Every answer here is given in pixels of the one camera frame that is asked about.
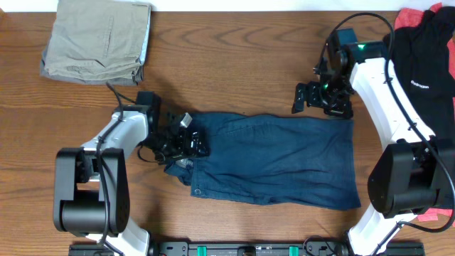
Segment navy blue shorts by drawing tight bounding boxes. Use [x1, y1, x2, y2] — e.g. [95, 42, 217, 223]
[164, 112, 360, 210]

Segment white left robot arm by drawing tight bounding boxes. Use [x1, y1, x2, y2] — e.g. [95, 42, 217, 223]
[53, 104, 210, 255]

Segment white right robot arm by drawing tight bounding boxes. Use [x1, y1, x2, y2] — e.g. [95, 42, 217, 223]
[292, 39, 454, 255]

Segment folded grey garment underneath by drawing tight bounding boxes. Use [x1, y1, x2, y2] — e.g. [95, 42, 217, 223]
[40, 47, 144, 86]

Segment black t-shirt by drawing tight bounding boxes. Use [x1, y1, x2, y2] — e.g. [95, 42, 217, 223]
[391, 6, 454, 139]

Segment folded khaki shorts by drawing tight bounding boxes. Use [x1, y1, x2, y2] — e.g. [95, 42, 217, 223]
[43, 0, 151, 81]

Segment red garment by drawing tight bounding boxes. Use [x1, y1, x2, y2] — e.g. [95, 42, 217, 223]
[395, 8, 454, 222]

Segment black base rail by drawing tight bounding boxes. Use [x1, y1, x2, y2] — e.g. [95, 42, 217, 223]
[68, 239, 426, 256]

